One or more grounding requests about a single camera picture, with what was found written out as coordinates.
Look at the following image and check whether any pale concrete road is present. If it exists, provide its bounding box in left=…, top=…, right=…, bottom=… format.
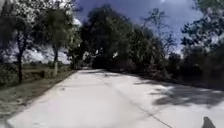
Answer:
left=5, top=68, right=224, bottom=128

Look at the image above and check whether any tree with thin trunk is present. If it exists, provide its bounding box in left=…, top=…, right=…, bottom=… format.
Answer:
left=0, top=0, right=44, bottom=84

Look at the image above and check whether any robot's own part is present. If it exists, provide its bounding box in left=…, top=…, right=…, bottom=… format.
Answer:
left=201, top=116, right=217, bottom=128

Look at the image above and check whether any grass verge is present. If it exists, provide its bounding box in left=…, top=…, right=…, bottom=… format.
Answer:
left=0, top=69, right=78, bottom=122

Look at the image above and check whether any wood of dark trees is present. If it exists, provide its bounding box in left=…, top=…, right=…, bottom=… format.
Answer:
left=68, top=0, right=224, bottom=90

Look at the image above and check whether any tree with pale trunk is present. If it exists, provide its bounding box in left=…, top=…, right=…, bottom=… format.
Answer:
left=33, top=0, right=83, bottom=77

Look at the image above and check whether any low green hedge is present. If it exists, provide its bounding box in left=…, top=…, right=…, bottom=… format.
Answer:
left=0, top=62, right=73, bottom=87

